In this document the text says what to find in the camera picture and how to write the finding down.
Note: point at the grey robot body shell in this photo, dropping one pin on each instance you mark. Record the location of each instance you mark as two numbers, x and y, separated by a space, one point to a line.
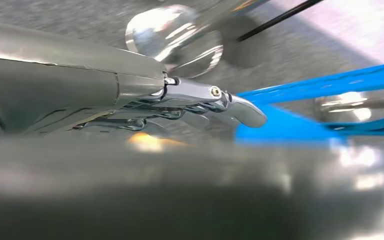
178 198

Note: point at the blue steel shelf rack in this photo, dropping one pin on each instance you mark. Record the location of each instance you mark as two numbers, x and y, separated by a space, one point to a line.
278 129

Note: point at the chrome stanchion post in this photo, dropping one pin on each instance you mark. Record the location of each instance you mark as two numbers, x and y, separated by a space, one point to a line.
152 33
344 106

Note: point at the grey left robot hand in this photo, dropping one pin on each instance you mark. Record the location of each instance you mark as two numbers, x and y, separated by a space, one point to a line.
62 82

